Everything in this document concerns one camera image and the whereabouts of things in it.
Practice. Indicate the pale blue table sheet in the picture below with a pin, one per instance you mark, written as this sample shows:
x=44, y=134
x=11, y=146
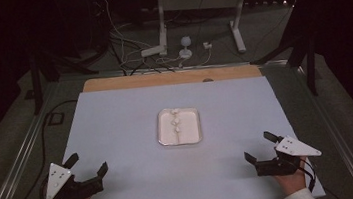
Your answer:
x=127, y=125

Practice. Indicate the black square floor plate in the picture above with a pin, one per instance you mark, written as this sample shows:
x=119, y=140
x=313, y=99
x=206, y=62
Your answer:
x=56, y=118

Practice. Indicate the small white round-headed device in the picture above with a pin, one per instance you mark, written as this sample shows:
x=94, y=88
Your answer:
x=186, y=48

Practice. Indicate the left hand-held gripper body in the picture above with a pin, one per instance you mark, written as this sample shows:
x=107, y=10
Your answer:
x=74, y=190

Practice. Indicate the white plug adapter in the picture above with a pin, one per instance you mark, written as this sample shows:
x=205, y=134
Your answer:
x=207, y=45

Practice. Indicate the white metal stand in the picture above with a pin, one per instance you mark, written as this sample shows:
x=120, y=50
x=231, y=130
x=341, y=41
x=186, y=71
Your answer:
x=196, y=0

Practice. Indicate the black tripod stand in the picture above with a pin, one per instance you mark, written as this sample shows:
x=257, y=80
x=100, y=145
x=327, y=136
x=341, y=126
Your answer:
x=36, y=85
x=309, y=64

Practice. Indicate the white power strip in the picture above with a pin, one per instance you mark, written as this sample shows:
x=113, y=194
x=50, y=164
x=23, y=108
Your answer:
x=153, y=51

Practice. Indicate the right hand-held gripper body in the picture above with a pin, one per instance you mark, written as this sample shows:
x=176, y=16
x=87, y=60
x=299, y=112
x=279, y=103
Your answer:
x=282, y=163

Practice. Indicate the metal floor rail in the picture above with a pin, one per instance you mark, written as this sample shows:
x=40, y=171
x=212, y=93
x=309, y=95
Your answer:
x=336, y=135
x=21, y=164

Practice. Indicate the person's right hand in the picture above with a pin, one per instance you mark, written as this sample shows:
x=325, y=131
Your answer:
x=291, y=182

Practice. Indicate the white square metal-rimmed tray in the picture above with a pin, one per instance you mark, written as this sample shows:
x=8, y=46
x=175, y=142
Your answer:
x=188, y=128

